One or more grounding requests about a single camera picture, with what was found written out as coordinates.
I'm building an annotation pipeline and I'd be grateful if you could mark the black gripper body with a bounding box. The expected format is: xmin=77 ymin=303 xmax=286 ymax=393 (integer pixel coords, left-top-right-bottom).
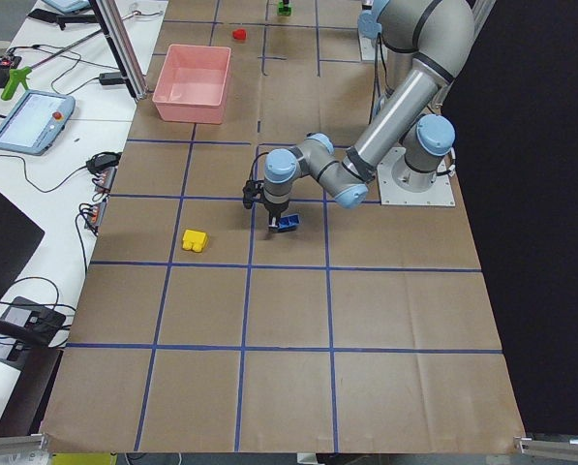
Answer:
xmin=266 ymin=205 xmax=284 ymax=228

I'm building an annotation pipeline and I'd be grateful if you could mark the yellow toy block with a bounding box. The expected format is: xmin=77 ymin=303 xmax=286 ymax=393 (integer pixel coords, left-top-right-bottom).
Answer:
xmin=181 ymin=229 xmax=208 ymax=253

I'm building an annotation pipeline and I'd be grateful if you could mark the red toy block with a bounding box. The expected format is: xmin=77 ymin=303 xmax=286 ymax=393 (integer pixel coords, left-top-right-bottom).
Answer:
xmin=232 ymin=28 xmax=247 ymax=41

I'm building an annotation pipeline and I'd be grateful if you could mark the teach pendant tablet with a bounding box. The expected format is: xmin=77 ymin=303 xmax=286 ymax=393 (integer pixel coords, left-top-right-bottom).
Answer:
xmin=0 ymin=90 xmax=76 ymax=156

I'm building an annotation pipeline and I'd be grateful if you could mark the green toy block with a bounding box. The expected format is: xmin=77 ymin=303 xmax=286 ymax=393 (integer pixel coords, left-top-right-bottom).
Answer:
xmin=277 ymin=0 xmax=292 ymax=16

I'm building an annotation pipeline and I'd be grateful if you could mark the green handled grabber tool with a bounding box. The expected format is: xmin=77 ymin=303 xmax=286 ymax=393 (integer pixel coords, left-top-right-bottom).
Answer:
xmin=1 ymin=67 xmax=32 ymax=101

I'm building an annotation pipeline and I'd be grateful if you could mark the pink plastic box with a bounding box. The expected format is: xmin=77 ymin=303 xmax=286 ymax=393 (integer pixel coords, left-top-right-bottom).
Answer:
xmin=152 ymin=44 xmax=231 ymax=125

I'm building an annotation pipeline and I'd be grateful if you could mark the blue toy block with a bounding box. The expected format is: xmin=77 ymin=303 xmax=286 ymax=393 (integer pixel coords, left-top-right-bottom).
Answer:
xmin=277 ymin=214 xmax=300 ymax=233

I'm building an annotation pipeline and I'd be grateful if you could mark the aluminium frame post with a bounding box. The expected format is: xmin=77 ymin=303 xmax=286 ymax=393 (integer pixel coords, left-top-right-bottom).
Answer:
xmin=89 ymin=0 xmax=148 ymax=102

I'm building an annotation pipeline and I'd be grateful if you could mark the usb hub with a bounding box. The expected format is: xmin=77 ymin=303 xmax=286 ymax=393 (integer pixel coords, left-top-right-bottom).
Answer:
xmin=92 ymin=167 xmax=117 ymax=193

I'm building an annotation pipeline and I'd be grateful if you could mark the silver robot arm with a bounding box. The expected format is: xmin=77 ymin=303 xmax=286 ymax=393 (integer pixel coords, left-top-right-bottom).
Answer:
xmin=243 ymin=1 xmax=474 ymax=232

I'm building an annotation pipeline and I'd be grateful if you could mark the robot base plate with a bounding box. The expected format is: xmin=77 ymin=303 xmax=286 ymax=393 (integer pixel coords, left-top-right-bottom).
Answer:
xmin=377 ymin=147 xmax=456 ymax=208

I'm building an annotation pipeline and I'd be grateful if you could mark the black power adapter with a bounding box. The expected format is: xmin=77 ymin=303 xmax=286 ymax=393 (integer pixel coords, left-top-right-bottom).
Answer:
xmin=98 ymin=72 xmax=125 ymax=86

